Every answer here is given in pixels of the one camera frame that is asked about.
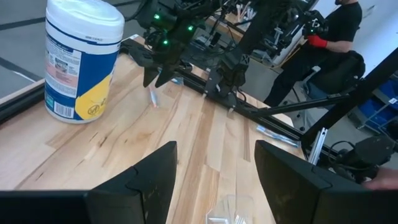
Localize clear plastic container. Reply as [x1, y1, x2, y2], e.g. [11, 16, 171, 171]
[205, 194, 256, 224]

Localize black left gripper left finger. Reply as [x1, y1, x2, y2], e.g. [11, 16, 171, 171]
[84, 140, 178, 224]

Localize person's hand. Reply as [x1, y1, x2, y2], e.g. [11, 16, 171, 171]
[361, 167, 398, 191]

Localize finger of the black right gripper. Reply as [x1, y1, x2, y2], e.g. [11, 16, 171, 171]
[154, 63, 178, 89]
[142, 65, 160, 88]

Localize packaged blue toothbrush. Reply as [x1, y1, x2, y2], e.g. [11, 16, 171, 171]
[255, 124, 302, 148]

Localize red glove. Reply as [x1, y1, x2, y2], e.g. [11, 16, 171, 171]
[307, 34, 328, 49]

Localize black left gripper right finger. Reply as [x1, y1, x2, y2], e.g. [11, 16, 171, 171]
[254, 139, 386, 224]

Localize orange white toothbrush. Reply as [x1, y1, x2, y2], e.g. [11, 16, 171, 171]
[148, 84, 160, 109]

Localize blue storage bins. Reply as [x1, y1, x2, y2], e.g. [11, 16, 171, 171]
[357, 79, 398, 131]

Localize white blue yellow wipes canister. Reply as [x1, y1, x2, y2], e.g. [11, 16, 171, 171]
[44, 0, 126, 125]

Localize person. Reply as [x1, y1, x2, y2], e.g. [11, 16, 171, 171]
[263, 0, 363, 108]

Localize silver aluminium extrusion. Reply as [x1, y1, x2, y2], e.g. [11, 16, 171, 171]
[307, 126, 329, 166]

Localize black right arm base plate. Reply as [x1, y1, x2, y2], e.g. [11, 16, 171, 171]
[203, 67, 249, 108]

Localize black device with cable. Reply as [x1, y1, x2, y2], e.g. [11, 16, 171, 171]
[328, 135, 397, 184]

